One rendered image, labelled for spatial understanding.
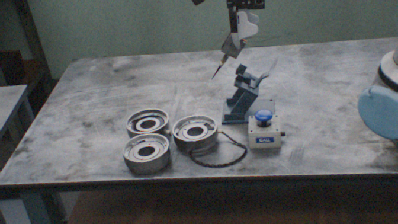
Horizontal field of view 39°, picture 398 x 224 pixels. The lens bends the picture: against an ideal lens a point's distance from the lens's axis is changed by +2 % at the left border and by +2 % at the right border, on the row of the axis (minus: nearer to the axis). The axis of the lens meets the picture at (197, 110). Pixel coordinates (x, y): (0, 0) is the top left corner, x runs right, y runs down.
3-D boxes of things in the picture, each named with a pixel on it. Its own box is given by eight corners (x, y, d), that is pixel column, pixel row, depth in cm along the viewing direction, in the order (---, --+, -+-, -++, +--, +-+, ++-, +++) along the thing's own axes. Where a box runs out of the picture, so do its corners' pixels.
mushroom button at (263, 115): (255, 136, 124) (254, 117, 122) (256, 125, 128) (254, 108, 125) (273, 135, 124) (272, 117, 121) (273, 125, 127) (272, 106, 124)
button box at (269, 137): (249, 149, 124) (247, 131, 122) (250, 131, 130) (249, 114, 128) (286, 148, 123) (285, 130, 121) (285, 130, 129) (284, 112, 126)
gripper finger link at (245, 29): (259, 52, 123) (256, 11, 119) (232, 53, 124) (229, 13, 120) (259, 47, 126) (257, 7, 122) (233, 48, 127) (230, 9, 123)
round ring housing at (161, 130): (119, 141, 133) (116, 128, 131) (144, 118, 141) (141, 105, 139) (156, 150, 129) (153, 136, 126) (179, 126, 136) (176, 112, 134)
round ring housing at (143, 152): (176, 168, 122) (174, 153, 120) (131, 181, 120) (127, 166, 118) (164, 142, 131) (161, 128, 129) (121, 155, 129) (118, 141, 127)
